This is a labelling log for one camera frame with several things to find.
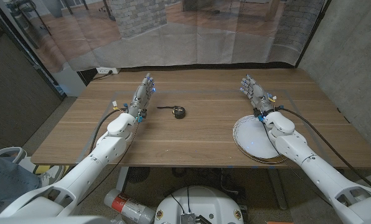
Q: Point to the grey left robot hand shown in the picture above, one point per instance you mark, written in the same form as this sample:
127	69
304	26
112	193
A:
141	99

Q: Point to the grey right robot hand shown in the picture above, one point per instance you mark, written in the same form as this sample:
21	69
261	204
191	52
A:
259	96

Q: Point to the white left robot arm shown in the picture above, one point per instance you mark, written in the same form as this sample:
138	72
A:
89	168

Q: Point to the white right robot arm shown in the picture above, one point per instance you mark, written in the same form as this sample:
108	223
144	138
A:
316	171

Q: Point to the black measuring tape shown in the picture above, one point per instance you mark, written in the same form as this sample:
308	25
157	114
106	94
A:
179	112

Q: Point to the white power strip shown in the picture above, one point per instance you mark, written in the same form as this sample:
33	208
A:
104	70

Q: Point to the printed room backdrop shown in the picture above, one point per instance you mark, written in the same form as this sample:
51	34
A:
179	40

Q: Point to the black round fan under table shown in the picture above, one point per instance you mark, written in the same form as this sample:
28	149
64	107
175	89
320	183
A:
138	174

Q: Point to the white table leg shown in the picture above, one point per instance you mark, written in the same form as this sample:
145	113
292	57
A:
122	179

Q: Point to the grey table leg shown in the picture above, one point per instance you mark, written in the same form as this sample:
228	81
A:
277	189

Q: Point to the white cylinder with red label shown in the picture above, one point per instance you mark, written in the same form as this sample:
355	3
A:
128	206

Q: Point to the white and yellow sneaker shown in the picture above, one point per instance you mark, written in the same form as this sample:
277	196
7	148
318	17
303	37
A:
51	175

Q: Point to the white robot torso base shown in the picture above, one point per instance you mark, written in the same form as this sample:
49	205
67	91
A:
201	205

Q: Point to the dark perforated partition panel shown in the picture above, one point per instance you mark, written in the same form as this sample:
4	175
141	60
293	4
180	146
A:
14	102

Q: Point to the white rounded floor object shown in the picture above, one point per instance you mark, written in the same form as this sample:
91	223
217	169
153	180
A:
9	153

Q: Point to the person leg in jeans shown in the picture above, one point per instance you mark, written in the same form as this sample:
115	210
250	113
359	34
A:
8	183

